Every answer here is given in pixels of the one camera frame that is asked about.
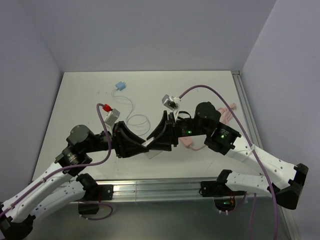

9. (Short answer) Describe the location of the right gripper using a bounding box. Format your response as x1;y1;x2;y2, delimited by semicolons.
146;109;210;151

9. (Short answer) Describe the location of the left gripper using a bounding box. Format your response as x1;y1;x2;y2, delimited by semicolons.
83;120;148;158

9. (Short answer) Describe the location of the white charger plug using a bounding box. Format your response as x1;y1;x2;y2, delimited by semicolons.
142;137;162;159

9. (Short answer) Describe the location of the pink power strip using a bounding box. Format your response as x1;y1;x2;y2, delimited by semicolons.
179;136;193;148

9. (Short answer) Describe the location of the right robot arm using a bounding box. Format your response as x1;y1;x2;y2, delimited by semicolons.
147;102;309;210

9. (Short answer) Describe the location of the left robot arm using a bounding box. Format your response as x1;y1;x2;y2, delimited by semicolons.
0;121;148;240

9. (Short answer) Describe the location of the blue charger plug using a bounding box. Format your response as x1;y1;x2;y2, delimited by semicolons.
115;81;126;91

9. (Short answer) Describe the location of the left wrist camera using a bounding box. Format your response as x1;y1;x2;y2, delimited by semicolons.
102;104;120;128

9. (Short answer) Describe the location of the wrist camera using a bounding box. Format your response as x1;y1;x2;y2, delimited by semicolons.
102;104;120;128
161;94;181;120

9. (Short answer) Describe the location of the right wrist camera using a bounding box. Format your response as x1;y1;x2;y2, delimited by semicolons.
161;94;181;120

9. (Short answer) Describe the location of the aluminium frame rail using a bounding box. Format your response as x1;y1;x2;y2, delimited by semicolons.
14;71;301;240

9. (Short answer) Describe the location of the thin blue charging cable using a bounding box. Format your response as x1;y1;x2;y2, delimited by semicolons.
111;87;152;133

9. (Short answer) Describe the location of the pink power strip cord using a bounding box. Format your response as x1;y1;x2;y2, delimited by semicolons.
189;102;238;152

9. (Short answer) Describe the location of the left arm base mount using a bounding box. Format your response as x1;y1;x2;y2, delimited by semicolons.
77;185;114;221

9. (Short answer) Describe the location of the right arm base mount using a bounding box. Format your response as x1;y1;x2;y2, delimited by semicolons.
198;180;245;212

